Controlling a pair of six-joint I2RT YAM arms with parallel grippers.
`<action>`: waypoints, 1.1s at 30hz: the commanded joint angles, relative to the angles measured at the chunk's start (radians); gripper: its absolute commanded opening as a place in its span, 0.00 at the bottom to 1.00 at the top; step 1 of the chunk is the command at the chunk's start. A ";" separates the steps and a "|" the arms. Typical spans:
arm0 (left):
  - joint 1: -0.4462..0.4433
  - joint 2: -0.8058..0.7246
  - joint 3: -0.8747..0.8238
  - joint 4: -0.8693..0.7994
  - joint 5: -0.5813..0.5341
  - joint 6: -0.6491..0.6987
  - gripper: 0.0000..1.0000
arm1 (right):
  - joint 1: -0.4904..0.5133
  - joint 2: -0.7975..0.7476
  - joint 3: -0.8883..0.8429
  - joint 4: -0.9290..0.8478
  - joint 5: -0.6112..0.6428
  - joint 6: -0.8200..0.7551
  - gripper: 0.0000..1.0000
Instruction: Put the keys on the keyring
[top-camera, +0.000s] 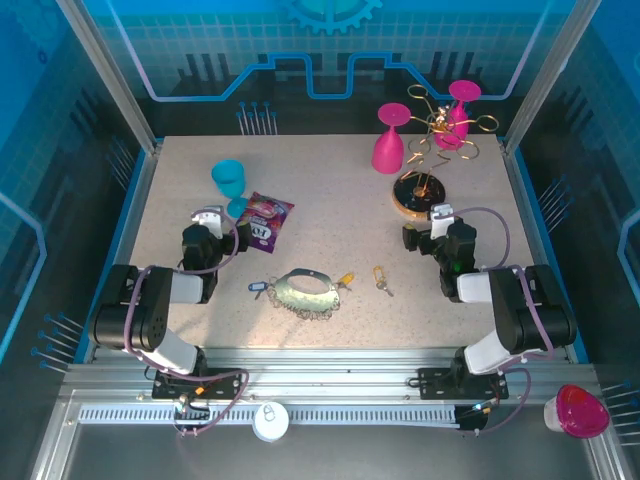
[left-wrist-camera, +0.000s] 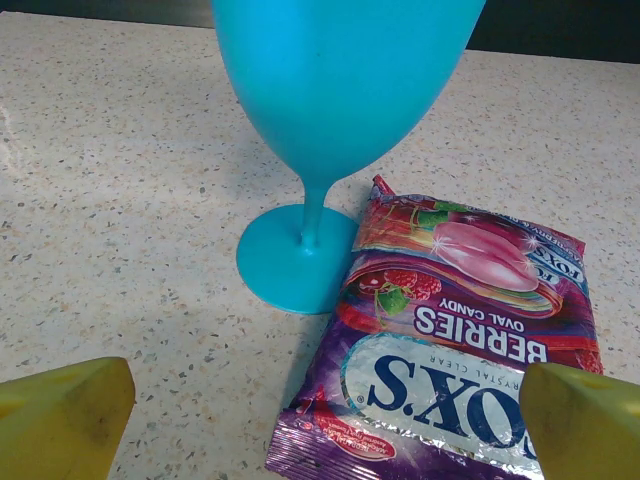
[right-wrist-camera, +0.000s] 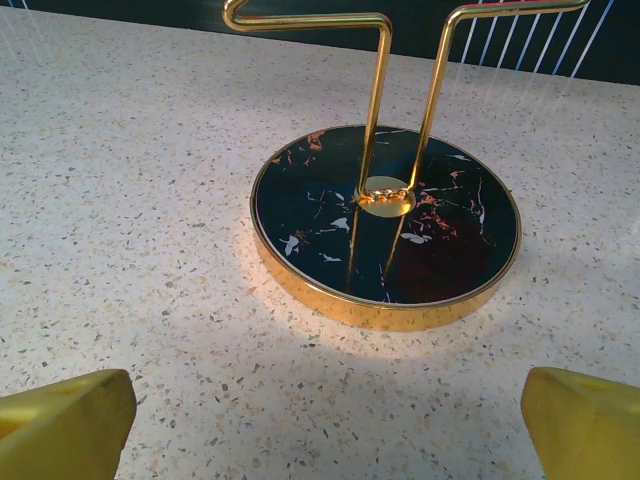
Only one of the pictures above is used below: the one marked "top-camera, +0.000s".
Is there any silver crescent keyring plate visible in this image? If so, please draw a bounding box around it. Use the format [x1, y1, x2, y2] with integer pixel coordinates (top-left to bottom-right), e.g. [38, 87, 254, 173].
[267, 268, 347, 322]

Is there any purple candy bag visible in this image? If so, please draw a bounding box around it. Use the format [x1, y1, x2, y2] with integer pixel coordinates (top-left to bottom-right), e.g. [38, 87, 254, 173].
[233, 191, 295, 253]

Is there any cyan plastic goblet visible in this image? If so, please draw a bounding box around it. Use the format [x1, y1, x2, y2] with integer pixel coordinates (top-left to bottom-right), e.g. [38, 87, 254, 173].
[210, 158, 250, 216]

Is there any pink plastic goblet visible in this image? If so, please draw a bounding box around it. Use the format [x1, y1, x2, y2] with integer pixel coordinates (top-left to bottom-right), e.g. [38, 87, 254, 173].
[370, 102, 412, 175]
[433, 79, 483, 151]

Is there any blue table border strip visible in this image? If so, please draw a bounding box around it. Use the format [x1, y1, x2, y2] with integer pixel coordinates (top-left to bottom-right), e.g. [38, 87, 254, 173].
[73, 147, 151, 365]
[509, 149, 587, 364]

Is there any white round lid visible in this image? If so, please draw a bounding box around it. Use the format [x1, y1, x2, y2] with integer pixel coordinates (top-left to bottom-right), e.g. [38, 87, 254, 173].
[252, 401, 291, 444]

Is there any white cup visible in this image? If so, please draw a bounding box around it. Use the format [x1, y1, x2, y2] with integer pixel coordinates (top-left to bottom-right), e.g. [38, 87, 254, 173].
[543, 397, 564, 432]

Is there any pink dome bowl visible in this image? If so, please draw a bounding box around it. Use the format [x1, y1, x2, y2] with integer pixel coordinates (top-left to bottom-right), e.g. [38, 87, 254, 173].
[556, 383, 611, 440]

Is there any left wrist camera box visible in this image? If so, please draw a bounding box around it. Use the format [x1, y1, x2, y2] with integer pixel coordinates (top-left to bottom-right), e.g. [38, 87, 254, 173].
[191, 204, 225, 240]

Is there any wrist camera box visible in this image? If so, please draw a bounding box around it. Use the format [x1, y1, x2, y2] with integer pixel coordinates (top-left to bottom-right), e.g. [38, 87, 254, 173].
[191, 204, 225, 240]
[429, 202, 457, 240]

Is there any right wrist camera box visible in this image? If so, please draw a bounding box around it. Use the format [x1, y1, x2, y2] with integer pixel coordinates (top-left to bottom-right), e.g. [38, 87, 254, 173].
[429, 202, 457, 240]

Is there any gold wire glass rack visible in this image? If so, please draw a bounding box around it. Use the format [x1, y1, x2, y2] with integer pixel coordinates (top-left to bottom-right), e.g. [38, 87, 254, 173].
[390, 83, 500, 222]

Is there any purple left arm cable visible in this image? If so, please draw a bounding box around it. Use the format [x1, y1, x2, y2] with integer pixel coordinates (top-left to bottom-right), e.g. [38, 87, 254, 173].
[122, 205, 251, 440]

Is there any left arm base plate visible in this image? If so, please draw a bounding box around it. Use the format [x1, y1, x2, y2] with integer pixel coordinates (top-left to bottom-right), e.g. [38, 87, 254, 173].
[151, 367, 247, 401]

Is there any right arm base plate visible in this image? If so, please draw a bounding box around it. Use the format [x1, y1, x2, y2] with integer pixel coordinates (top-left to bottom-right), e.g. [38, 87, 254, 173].
[417, 366, 510, 401]

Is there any aluminium front rail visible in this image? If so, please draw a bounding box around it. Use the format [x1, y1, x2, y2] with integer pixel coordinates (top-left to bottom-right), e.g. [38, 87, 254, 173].
[64, 347, 599, 399]

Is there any white slotted cable duct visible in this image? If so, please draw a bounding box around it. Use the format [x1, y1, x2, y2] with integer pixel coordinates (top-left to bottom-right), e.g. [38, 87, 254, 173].
[77, 405, 464, 427]

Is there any aluminium frame post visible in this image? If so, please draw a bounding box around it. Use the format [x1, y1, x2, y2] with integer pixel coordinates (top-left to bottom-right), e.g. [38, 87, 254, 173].
[502, 0, 604, 157]
[55, 0, 164, 154]

